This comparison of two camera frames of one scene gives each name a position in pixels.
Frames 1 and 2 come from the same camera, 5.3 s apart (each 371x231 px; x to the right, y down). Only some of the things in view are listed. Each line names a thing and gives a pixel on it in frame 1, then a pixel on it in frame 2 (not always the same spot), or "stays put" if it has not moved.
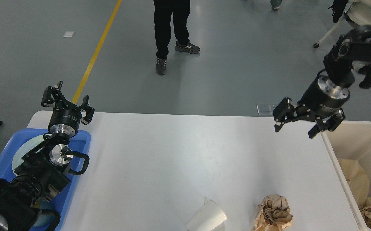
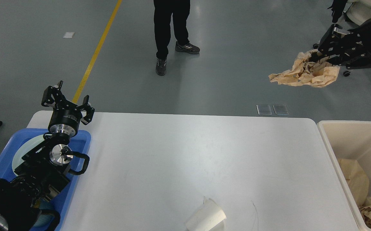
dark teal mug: x=48 y=218 stays put
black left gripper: x=66 y=117 stays put
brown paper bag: x=358 y=179 stays put
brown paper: x=273 y=214 to x=304 y=72
